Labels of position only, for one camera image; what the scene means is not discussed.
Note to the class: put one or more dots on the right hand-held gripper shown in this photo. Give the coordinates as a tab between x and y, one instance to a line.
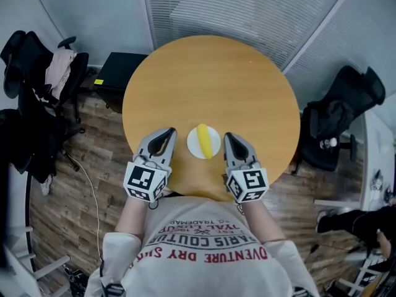
247	182

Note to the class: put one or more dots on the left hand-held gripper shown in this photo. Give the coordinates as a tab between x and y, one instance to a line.
142	179

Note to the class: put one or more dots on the yellow corn cob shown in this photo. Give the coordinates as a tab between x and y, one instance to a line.
204	141

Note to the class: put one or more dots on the white round plate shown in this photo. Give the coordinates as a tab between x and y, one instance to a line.
193	142

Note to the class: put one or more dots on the person's left forearm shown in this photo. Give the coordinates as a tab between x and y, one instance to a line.
131	216

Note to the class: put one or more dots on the person's right forearm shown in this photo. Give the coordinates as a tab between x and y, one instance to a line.
263	224

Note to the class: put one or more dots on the black box cabinet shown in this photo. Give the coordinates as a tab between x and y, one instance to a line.
120	73

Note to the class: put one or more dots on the small white object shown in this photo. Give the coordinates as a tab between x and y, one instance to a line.
328	143

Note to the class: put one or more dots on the black office chair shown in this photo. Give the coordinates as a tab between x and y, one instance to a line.
334	119
31	70

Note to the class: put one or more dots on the person's white printed t-shirt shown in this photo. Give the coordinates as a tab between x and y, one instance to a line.
201	258

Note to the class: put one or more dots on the white shoe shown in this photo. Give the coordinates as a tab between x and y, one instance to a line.
46	186

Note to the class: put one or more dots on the pink cloth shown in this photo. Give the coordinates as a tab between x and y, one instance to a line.
60	71

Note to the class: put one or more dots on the black coat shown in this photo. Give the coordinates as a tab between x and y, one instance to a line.
28	144

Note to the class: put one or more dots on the grey window blinds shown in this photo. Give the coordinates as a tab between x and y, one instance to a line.
235	14

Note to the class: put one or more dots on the white metal rack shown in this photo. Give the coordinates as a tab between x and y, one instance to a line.
21	265

